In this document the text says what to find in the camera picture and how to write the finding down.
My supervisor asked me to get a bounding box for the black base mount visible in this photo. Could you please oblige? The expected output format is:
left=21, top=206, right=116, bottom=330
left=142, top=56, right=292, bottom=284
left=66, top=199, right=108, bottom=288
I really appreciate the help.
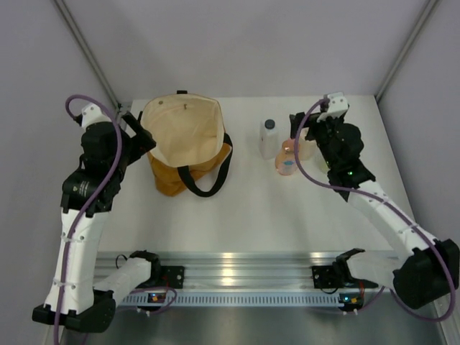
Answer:
left=311, top=265, right=378, bottom=290
left=156, top=266, right=185, bottom=290

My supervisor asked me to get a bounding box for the aluminium frame post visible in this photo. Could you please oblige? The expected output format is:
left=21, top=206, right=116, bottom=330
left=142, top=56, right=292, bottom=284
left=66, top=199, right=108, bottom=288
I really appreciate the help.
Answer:
left=374, top=0, right=441, bottom=104
left=51, top=0, right=132, bottom=114

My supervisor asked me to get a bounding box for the pink capped orange bottle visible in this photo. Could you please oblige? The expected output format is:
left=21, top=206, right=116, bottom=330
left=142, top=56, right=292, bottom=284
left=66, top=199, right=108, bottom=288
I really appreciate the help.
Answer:
left=275, top=139, right=297, bottom=176

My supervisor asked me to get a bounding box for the left aluminium frame post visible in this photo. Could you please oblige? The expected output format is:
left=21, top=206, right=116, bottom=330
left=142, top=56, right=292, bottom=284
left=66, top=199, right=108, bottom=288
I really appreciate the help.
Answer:
left=51, top=0, right=132, bottom=114

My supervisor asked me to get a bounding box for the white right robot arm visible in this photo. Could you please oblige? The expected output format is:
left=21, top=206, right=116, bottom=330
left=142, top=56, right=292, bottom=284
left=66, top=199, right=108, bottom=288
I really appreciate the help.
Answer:
left=289, top=112, right=459, bottom=311

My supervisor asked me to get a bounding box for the tan canvas bag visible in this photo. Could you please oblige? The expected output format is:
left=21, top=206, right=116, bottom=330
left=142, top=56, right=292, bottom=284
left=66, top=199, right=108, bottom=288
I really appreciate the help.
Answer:
left=140, top=92, right=233, bottom=198

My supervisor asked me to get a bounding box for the yellow-green pump bottle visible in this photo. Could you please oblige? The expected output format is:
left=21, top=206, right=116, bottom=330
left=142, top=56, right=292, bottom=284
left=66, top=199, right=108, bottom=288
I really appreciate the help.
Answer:
left=315, top=151, right=329, bottom=174

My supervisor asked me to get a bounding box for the white bottle dark cap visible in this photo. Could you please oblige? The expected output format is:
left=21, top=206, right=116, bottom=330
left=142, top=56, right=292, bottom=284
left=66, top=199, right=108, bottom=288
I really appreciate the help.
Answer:
left=259, top=119, right=279, bottom=160

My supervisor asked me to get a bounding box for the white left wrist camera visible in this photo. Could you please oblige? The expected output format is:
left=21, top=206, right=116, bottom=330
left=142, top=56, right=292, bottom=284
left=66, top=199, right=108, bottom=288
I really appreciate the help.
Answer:
left=81, top=103, right=110, bottom=129

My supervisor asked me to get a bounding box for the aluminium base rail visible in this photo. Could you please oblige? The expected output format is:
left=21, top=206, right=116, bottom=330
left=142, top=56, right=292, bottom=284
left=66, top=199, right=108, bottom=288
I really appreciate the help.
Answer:
left=116, top=254, right=363, bottom=313

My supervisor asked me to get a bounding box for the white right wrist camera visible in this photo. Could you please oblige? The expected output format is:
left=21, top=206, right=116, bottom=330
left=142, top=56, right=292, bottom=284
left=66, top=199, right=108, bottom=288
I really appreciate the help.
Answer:
left=317, top=92, right=349, bottom=122

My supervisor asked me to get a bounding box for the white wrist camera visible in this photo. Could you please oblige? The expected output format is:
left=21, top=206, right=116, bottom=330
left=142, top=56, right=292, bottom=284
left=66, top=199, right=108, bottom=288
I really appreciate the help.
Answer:
left=81, top=103, right=110, bottom=129
left=317, top=92, right=349, bottom=122

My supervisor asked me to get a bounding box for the black bag strap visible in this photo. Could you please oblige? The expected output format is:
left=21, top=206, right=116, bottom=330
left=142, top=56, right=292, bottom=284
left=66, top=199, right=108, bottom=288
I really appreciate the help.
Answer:
left=177, top=132, right=234, bottom=197

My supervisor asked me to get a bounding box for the beige round jar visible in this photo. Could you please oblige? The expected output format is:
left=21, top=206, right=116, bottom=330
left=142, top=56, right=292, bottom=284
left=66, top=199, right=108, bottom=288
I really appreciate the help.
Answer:
left=298, top=128, right=316, bottom=161

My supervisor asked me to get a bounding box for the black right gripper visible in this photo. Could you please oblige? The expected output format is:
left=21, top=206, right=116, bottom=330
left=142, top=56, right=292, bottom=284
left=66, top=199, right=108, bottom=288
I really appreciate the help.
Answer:
left=290, top=111, right=344, bottom=170

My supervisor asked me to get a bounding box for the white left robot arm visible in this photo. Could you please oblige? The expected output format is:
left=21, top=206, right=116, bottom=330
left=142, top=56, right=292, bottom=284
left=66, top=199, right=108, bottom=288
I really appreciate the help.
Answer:
left=32, top=112, right=162, bottom=334

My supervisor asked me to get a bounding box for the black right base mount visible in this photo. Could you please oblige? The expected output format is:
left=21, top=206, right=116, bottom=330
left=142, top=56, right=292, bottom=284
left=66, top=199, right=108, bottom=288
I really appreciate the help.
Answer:
left=311, top=265, right=378, bottom=290

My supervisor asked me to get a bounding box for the right aluminium frame post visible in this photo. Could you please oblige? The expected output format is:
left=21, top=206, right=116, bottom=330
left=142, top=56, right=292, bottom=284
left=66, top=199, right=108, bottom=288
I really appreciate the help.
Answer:
left=374, top=0, right=441, bottom=104

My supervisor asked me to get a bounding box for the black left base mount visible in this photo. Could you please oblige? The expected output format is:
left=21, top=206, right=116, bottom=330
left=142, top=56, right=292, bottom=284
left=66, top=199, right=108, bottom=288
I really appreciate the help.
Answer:
left=156, top=266, right=185, bottom=290

